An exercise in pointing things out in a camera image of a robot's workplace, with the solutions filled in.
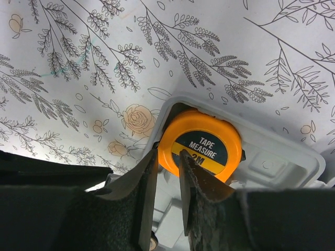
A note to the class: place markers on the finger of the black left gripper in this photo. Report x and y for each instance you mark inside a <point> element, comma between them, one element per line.
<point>19,171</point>

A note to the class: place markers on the grey plastic tool case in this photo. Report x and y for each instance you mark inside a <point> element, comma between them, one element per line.
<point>271,161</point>

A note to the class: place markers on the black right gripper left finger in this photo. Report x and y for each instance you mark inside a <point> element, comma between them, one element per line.
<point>115,215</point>

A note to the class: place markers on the orange tape measure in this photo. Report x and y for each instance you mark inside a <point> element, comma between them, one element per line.
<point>214,144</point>

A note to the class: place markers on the black electrical tape roll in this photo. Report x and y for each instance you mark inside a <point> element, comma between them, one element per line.
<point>153,244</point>

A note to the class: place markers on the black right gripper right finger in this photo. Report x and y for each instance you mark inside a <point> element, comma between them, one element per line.
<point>218,217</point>

